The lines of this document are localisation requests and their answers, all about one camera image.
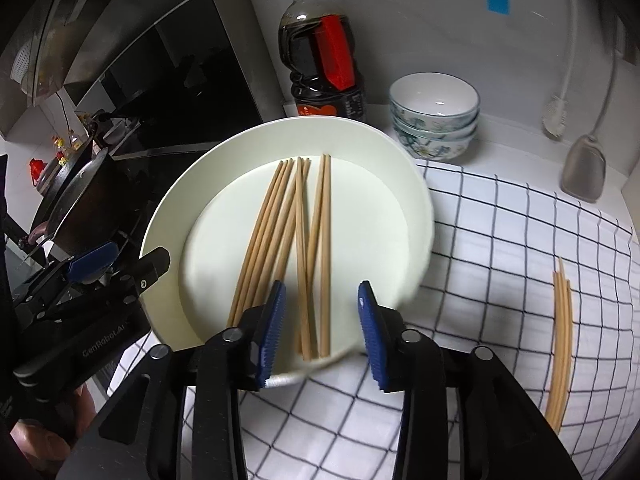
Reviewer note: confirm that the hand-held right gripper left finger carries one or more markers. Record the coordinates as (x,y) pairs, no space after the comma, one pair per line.
(272,330)

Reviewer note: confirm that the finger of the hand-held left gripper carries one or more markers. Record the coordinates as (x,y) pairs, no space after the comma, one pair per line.
(92,262)
(150,270)

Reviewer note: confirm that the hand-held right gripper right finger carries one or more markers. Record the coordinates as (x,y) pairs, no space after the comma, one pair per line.
(370,340)

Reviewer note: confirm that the cream round plate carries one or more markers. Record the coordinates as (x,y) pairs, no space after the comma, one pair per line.
(360,200)

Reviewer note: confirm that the single wooden chopstick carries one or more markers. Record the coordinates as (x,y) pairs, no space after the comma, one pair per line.
(560,340)
(567,340)

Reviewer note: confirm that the person's left hand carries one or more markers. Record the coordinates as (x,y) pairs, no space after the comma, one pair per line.
(45,447)

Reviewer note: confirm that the dark wok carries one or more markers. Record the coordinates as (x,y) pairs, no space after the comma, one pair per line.
(85,200)

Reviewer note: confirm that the white black checked cloth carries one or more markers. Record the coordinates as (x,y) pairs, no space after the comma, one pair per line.
(475,260)

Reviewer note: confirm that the floral ceramic bowl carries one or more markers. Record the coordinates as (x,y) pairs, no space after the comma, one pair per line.
(435,131)
(435,92)
(430,149)

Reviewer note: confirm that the stainless range hood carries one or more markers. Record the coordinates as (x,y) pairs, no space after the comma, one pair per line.
(100,20)

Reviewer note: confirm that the dark soy sauce bottle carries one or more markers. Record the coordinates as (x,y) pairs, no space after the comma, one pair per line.
(310,70)

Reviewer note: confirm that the metal spatula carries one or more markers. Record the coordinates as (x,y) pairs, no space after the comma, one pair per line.
(582,170)

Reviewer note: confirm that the white dish brush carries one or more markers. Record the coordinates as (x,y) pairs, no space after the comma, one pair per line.
(555,117)

